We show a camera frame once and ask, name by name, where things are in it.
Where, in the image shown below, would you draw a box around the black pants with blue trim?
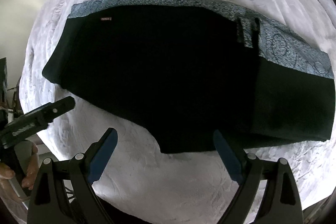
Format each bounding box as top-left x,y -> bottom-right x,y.
42,0 -> 335,153

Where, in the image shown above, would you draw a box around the person's left hand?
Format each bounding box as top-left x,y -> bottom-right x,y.
1,140 -> 39,192

